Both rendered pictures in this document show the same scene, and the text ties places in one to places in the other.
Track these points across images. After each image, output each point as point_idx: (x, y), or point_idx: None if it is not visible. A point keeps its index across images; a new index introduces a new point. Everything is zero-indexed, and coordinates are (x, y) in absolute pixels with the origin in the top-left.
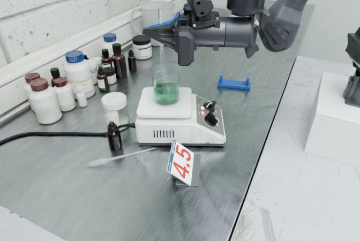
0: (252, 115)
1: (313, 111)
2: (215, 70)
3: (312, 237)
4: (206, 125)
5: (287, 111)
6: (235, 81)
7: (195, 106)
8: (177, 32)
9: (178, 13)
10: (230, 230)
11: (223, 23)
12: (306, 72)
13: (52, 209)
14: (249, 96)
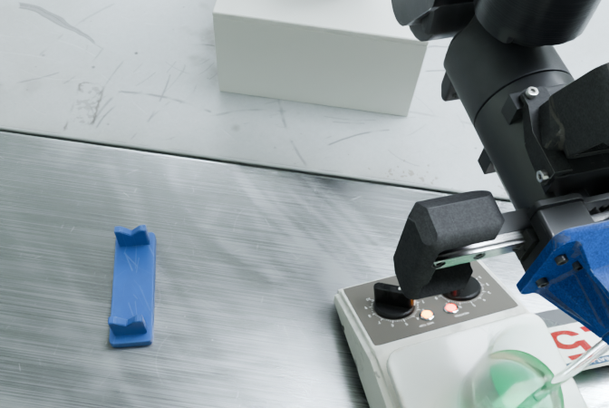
0: (304, 218)
1: (333, 67)
2: (8, 381)
3: None
4: (490, 289)
5: (256, 140)
6: (121, 280)
7: (444, 328)
8: None
9: (594, 227)
10: None
11: (574, 80)
12: (7, 90)
13: None
14: (196, 234)
